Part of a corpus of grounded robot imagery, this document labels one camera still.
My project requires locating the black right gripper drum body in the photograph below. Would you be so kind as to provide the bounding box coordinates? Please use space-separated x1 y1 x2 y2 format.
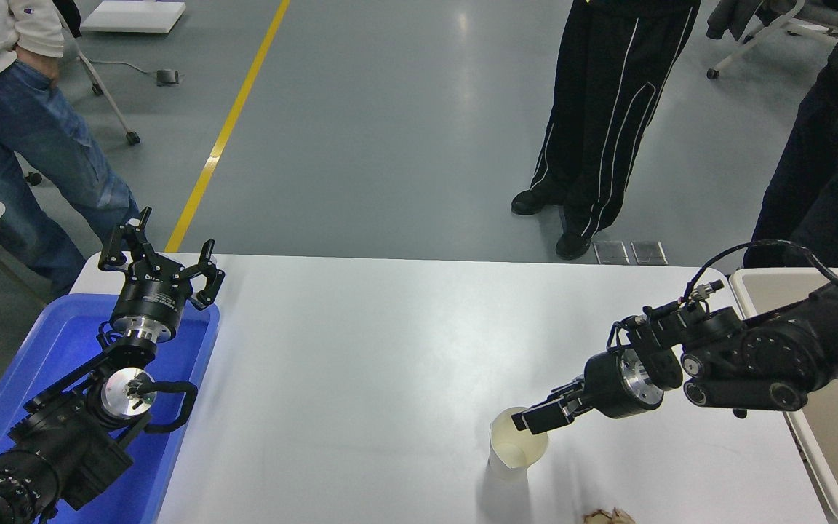
582 350 645 420

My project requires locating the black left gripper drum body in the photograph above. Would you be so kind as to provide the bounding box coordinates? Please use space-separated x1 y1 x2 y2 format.
109 266 195 327

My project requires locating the white paper cup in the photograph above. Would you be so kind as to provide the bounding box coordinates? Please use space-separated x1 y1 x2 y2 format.
488 406 551 483

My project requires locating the crumpled tan paper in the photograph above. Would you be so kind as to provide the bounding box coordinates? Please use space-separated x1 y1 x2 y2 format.
582 508 637 524

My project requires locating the person's hand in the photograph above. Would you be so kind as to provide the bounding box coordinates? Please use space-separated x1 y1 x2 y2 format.
15 44 60 82

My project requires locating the blue plastic tray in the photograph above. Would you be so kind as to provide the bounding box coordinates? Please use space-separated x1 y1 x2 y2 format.
0 293 221 524

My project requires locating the metal floor plate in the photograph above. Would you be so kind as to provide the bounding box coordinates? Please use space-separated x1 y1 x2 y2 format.
592 241 631 265
630 241 668 265

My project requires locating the person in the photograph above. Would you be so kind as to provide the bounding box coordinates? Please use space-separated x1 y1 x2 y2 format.
0 0 142 298
511 0 702 261
743 4 838 270

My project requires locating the white flat floor board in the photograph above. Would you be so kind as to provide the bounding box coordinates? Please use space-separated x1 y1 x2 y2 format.
80 0 187 34

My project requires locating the dark jacket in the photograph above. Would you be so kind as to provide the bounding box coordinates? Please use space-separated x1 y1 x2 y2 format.
706 0 780 41

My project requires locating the white wheeled chair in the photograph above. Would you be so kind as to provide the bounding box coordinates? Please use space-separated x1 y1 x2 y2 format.
706 0 838 81

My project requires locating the wheeled chair frame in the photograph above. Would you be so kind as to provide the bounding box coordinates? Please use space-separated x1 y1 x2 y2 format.
55 0 141 146

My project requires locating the thin grey floor cable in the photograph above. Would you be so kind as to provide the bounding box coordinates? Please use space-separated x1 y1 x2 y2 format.
88 60 161 78

